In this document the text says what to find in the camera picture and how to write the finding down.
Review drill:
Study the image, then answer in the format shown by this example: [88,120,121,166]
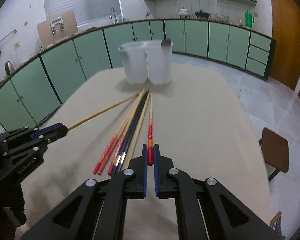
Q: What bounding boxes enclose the plain bamboo chopstick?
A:
[67,93,140,131]

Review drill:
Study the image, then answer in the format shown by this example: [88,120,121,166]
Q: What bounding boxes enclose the black chopstick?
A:
[108,92,148,176]
[112,91,150,176]

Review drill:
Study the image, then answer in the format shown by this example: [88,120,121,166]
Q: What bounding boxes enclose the red orange patterned chopstick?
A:
[147,93,154,166]

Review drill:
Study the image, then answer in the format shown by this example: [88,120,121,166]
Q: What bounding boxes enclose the plain light wooden chopstick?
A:
[120,92,151,170]

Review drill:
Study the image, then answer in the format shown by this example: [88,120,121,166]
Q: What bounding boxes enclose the dark metal ladle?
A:
[161,38,172,47]

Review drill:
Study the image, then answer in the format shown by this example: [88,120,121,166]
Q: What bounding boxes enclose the green lower kitchen cabinets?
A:
[0,20,276,131]

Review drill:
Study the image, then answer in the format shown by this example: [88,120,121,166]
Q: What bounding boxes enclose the red tipped wooden chopstick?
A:
[93,89,145,174]

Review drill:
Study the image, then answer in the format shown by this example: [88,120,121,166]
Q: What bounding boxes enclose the steel electric kettle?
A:
[4,61,15,76]

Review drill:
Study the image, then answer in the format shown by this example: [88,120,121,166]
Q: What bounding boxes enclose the brown wooden stool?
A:
[258,127,289,182]

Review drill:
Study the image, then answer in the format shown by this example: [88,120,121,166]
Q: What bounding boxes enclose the brown cardboard board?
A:
[37,10,78,49]

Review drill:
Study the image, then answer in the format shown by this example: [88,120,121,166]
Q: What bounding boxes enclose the white plastic utensil holder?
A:
[118,40,173,85]

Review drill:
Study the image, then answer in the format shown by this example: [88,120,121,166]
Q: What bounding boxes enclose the chrome sink faucet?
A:
[109,7,117,24]

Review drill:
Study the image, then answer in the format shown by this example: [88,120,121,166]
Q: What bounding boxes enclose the white cooking pot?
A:
[178,8,190,18]

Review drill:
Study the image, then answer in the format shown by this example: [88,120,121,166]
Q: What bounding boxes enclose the green thermos flask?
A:
[245,9,255,29]

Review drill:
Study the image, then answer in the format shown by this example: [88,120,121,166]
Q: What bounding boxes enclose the black wok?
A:
[194,10,210,20]

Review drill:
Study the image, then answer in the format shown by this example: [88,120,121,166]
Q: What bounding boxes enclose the brown wooden door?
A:
[270,0,300,90]

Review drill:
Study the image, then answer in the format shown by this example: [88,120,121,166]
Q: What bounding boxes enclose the wall towel rail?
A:
[0,28,18,43]

